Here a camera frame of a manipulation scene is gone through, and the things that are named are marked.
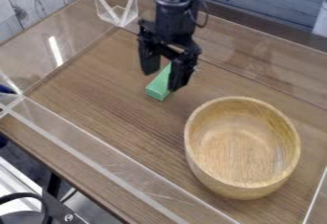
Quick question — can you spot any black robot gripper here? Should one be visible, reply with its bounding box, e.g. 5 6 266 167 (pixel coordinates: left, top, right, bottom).
138 0 201 92

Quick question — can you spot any green rectangular block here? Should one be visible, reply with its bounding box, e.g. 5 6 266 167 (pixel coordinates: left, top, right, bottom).
146 64 171 101

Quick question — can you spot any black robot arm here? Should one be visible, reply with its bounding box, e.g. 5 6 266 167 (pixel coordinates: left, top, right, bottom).
138 0 206 92

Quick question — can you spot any light wooden bowl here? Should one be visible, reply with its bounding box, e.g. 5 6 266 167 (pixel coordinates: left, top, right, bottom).
185 96 302 200

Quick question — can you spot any clear acrylic enclosure wall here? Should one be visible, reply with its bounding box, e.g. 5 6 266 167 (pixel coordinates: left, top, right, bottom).
0 0 327 224

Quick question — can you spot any black metal bracket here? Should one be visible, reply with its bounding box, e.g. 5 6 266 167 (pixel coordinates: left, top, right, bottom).
43 191 89 224

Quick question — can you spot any black cable lower left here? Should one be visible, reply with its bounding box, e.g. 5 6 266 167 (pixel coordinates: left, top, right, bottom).
0 191 59 224

